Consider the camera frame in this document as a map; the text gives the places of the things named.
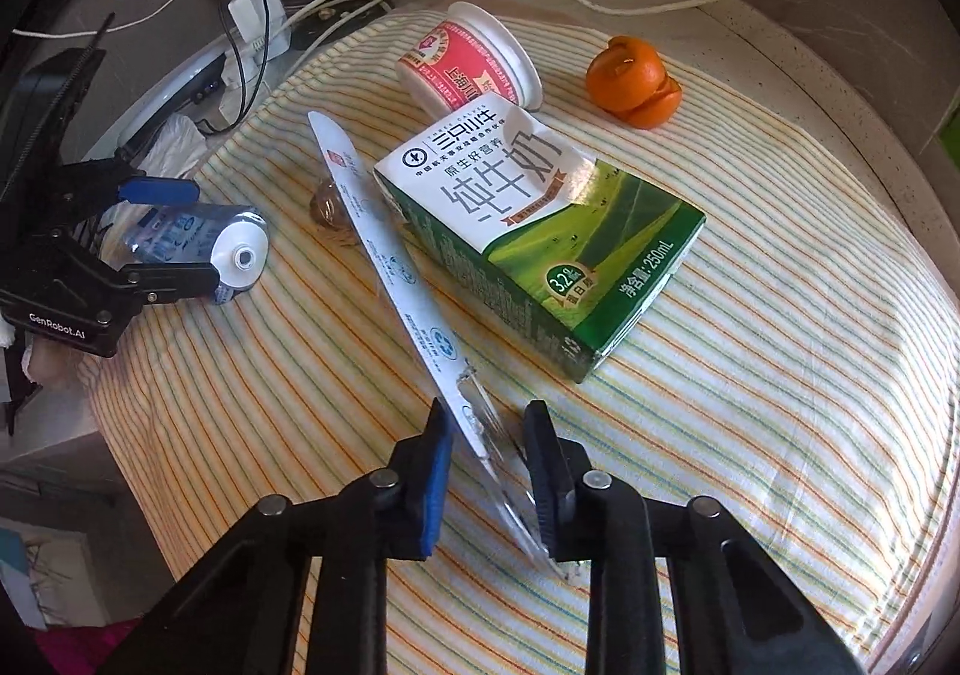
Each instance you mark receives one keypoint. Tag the striped cloth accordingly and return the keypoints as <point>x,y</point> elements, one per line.
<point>750,420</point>

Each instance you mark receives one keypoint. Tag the orange tangerine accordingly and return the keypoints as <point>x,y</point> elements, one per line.
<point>630,82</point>

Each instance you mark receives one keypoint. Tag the green milk carton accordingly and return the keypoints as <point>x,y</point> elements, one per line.
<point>525,232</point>

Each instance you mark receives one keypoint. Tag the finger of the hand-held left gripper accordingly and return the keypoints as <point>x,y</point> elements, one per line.
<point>161,191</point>
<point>180,283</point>

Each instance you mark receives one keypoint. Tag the red yogurt cup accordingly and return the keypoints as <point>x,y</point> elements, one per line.
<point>465,60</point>

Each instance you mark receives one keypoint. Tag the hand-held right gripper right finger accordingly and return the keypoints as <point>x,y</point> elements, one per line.
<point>546,487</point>

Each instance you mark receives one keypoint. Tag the white toothbrush package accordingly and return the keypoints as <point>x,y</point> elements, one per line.
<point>397,270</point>

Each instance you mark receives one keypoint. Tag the person's pink clothing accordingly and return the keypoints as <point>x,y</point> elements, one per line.
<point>75,652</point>

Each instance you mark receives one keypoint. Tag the white charger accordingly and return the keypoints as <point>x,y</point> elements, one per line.
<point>251,7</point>

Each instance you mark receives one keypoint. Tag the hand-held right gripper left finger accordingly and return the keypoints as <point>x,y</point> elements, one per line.
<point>431,487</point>

